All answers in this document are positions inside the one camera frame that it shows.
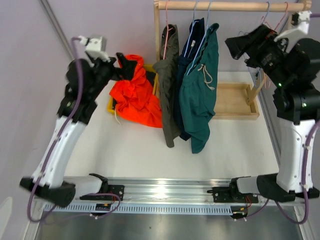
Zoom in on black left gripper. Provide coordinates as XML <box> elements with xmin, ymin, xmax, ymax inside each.
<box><xmin>86</xmin><ymin>50</ymin><xmax>137</xmax><ymax>98</ymax></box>

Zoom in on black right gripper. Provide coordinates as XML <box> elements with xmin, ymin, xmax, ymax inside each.
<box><xmin>225</xmin><ymin>23</ymin><xmax>292</xmax><ymax>86</ymax></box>

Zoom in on orange shorts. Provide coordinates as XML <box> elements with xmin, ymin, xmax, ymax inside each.
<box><xmin>109</xmin><ymin>54</ymin><xmax>163</xmax><ymax>128</ymax></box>

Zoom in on blue hanger with orange shorts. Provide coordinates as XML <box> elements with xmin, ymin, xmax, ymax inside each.
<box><xmin>247</xmin><ymin>1</ymin><xmax>270</xmax><ymax>87</ymax></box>

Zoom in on black shorts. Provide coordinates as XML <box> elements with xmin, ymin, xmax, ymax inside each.
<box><xmin>145</xmin><ymin>71</ymin><xmax>156</xmax><ymax>87</ymax></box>

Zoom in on pink hanger with black shorts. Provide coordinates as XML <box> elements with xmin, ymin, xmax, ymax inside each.
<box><xmin>261</xmin><ymin>1</ymin><xmax>289</xmax><ymax>89</ymax></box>

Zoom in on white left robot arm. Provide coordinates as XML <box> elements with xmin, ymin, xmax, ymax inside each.
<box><xmin>19</xmin><ymin>52</ymin><xmax>138</xmax><ymax>208</ymax></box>

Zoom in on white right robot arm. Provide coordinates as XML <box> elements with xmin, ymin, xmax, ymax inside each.
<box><xmin>225</xmin><ymin>24</ymin><xmax>320</xmax><ymax>203</ymax></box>

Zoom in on blue hanger with teal shorts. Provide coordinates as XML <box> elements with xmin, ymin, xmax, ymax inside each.
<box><xmin>186</xmin><ymin>0</ymin><xmax>213</xmax><ymax>76</ymax></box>

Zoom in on navy blue shorts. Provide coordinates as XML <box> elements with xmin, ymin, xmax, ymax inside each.
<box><xmin>173</xmin><ymin>18</ymin><xmax>205</xmax><ymax>141</ymax></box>

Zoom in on olive green shorts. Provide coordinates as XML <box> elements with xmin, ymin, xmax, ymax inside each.
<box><xmin>153</xmin><ymin>24</ymin><xmax>181</xmax><ymax>148</ymax></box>

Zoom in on teal green shorts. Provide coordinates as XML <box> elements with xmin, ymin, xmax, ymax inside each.
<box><xmin>179</xmin><ymin>23</ymin><xmax>220</xmax><ymax>154</ymax></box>

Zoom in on yellow plastic tray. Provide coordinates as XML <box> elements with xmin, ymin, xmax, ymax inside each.
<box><xmin>106</xmin><ymin>64</ymin><xmax>158</xmax><ymax>114</ymax></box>

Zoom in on wooden clothes rack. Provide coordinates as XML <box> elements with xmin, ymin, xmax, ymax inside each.
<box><xmin>153</xmin><ymin>0</ymin><xmax>312</xmax><ymax>120</ymax></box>

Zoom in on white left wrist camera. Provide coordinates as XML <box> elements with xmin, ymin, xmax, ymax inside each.
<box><xmin>78</xmin><ymin>34</ymin><xmax>111</xmax><ymax>66</ymax></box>

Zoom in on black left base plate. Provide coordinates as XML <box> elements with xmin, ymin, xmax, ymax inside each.
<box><xmin>80</xmin><ymin>185</ymin><xmax>125</xmax><ymax>201</ymax></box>

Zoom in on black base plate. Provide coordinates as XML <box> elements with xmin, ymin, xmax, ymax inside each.
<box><xmin>206</xmin><ymin>186</ymin><xmax>259</xmax><ymax>204</ymax></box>
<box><xmin>80</xmin><ymin>185</ymin><xmax>125</xmax><ymax>201</ymax></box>

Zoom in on aluminium mounting rail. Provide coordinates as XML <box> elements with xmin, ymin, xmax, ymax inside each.
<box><xmin>33</xmin><ymin>159</ymin><xmax>307</xmax><ymax>207</ymax></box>

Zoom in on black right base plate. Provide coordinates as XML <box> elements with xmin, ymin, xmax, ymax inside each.
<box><xmin>206</xmin><ymin>186</ymin><xmax>259</xmax><ymax>204</ymax></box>

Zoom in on white slotted cable duct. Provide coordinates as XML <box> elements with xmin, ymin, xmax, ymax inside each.
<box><xmin>54</xmin><ymin>203</ymin><xmax>233</xmax><ymax>216</ymax></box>

